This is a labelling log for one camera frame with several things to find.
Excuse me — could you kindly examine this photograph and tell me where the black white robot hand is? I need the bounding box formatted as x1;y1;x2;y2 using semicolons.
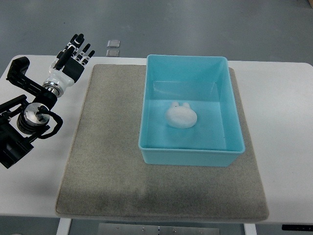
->
50;33;95;83

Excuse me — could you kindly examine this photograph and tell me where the white bear toy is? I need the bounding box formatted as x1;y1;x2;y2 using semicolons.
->
165;101;198;129

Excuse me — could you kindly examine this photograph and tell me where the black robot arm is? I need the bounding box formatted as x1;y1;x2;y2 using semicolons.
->
0;57;63;168

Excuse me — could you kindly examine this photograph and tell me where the blue plastic box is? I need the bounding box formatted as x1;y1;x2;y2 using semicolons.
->
138;54;246;167

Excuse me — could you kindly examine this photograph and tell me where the lower floor metal plate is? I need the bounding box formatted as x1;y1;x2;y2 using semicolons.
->
106;49;119;57

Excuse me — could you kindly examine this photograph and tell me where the floor metal plate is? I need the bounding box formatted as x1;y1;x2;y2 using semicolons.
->
106;49;119;57
107;40;120;48

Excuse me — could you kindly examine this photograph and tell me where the upper floor metal plate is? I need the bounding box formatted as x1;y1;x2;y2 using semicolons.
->
107;40;120;48

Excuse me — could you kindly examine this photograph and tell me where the grey felt mat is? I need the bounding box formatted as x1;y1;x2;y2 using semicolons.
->
55;65;269;222

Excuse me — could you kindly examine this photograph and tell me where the left white table leg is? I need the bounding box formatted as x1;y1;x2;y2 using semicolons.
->
56;218;72;235

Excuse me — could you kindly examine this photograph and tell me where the white table leg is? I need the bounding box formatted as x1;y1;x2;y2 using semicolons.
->
56;218;72;235
244;223;257;235

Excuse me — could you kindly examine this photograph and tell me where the right white table leg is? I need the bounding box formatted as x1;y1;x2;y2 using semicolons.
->
244;223;257;235

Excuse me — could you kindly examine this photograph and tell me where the black table control panel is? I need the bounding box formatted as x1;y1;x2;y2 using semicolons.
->
282;224;313;232

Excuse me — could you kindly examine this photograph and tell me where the metal table base plate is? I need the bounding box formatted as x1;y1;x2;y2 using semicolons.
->
97;223;221;235

